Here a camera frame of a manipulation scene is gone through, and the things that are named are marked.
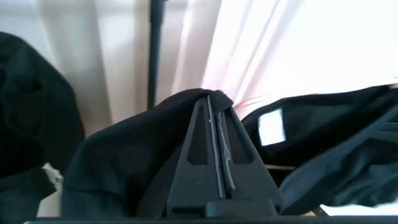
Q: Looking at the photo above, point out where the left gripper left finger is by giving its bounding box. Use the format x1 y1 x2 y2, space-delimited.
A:
167 95 226 218

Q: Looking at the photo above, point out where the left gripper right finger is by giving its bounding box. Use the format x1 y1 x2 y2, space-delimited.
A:
216 106 284 216

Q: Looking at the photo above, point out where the black garment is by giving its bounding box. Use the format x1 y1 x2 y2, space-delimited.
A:
60 85 398 218
0 30 86 224

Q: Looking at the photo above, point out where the black clothes rack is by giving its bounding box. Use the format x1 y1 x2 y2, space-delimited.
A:
147 0 165 110

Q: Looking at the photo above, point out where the beige curtain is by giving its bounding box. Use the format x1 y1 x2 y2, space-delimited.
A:
0 0 398 138

